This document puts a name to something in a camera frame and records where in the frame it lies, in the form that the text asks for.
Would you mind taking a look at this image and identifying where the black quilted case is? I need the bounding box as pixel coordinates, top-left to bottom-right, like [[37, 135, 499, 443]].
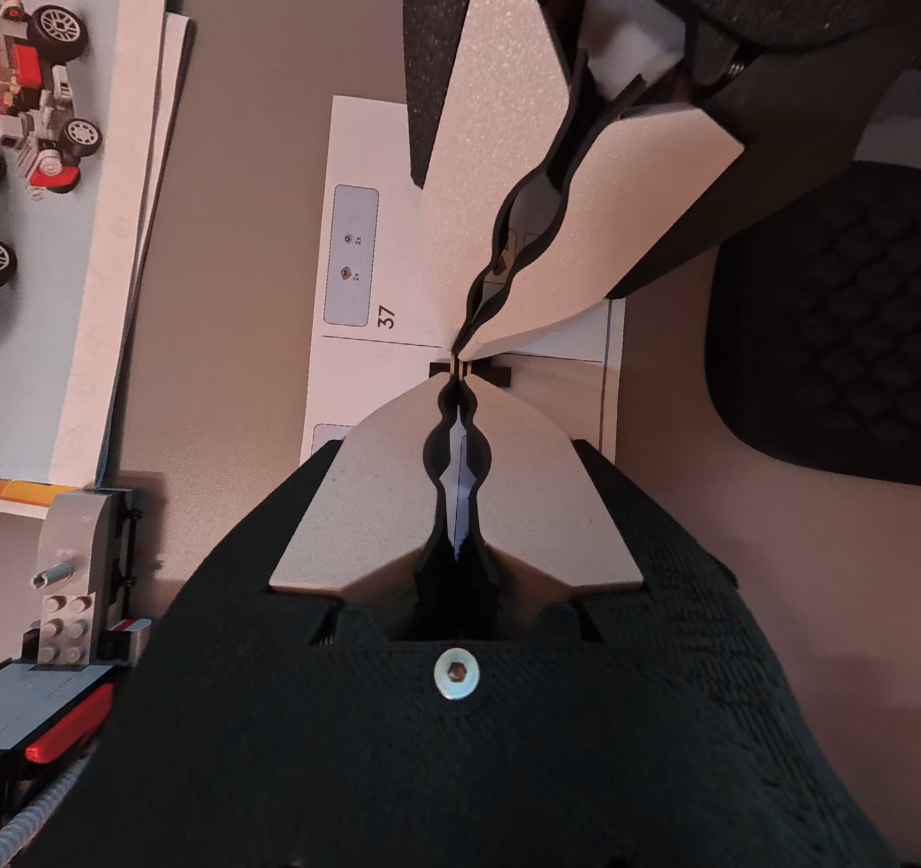
[[704, 159, 921, 488]]

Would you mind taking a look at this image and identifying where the closed lego instruction booklet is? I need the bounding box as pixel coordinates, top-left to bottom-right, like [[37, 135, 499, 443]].
[[0, 0, 197, 521]]

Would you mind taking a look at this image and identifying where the lego truck model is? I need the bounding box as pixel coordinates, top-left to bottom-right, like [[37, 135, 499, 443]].
[[0, 487, 154, 856]]

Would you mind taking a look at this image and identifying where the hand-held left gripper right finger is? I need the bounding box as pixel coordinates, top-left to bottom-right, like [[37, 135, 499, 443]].
[[462, 376, 645, 600]]

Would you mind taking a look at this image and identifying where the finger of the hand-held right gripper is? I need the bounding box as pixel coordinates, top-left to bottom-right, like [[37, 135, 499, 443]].
[[419, 0, 578, 350], [459, 104, 747, 364]]

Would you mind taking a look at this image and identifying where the open lego instruction booklet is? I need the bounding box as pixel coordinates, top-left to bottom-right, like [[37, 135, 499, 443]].
[[298, 94, 627, 468]]

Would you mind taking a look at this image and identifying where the black lego plate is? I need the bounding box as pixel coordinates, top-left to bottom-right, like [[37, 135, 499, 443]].
[[429, 360, 514, 386]]

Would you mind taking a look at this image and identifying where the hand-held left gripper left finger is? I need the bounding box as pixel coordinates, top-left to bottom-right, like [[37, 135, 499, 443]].
[[268, 376, 461, 600]]

